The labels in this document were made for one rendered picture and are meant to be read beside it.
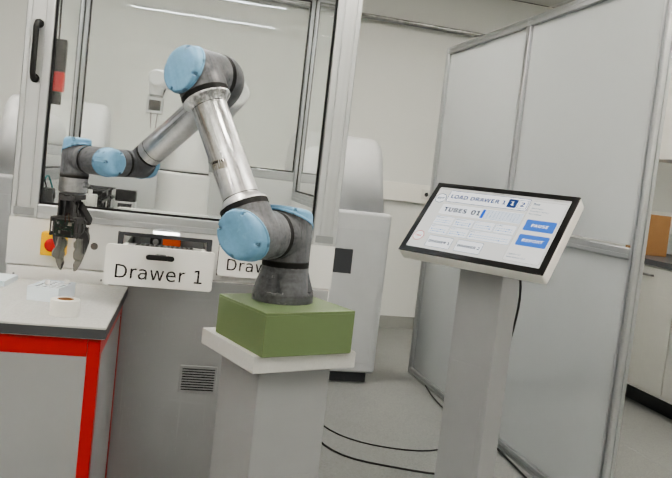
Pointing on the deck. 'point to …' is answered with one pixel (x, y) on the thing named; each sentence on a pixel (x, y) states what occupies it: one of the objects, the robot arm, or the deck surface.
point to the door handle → (35, 50)
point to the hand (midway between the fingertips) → (68, 265)
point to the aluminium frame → (30, 93)
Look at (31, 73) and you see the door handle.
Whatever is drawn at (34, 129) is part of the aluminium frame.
